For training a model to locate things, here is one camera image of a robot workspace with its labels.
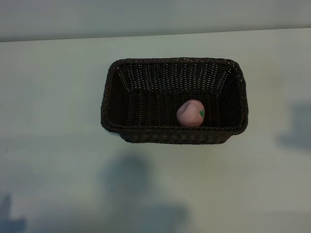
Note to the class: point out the dark brown woven wicker basket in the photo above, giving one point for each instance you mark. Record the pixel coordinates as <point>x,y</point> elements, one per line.
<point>150,109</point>

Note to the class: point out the pink peach with green leaf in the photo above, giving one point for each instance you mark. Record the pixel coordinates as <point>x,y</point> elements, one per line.
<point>189,114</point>

